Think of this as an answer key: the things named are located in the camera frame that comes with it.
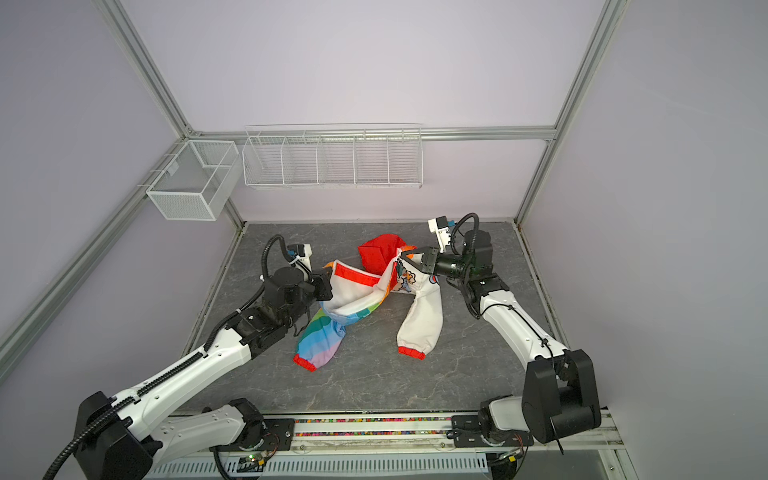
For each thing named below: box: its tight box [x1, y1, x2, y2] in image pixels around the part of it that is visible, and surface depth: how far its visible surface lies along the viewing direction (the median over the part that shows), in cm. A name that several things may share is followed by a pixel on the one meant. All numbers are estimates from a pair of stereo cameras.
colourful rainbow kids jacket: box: [293, 234, 443, 371], surface depth 88 cm
